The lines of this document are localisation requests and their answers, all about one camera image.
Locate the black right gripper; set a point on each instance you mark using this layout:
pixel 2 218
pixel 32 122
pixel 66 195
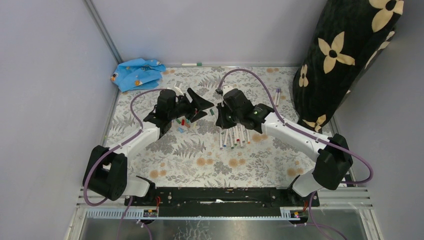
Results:
pixel 221 121

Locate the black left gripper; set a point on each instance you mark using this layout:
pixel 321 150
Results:
pixel 200 103

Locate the green-capped marker by wall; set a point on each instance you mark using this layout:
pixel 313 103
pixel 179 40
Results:
pixel 197 64

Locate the black floral plush pillow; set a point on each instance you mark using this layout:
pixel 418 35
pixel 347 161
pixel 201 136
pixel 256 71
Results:
pixel 348 35

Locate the blue patterned cloth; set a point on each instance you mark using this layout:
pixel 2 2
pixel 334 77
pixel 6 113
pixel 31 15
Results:
pixel 138 74

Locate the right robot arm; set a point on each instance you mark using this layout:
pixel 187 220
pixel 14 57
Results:
pixel 331 163

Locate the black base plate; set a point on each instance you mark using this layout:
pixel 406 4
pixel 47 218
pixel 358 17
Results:
pixel 188 202

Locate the floral table mat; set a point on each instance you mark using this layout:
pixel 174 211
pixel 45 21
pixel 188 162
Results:
pixel 194 159

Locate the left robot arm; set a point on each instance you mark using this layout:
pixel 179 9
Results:
pixel 106 176

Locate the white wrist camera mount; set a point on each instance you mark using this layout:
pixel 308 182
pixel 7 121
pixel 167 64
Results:
pixel 224 89

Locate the green cap red-end marker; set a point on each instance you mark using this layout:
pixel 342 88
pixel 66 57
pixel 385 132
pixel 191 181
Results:
pixel 236 136

